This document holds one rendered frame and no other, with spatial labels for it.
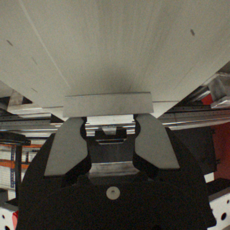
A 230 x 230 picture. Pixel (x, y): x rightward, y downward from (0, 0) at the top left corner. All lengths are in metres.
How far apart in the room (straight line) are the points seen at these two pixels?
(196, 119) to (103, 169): 0.51
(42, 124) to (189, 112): 0.72
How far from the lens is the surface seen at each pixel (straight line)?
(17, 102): 0.31
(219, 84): 0.40
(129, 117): 0.18
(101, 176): 0.22
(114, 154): 0.73
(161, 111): 0.19
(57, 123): 0.24
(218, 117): 0.74
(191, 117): 0.60
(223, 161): 1.12
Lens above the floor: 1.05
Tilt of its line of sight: 17 degrees down
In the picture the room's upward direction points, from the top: 176 degrees clockwise
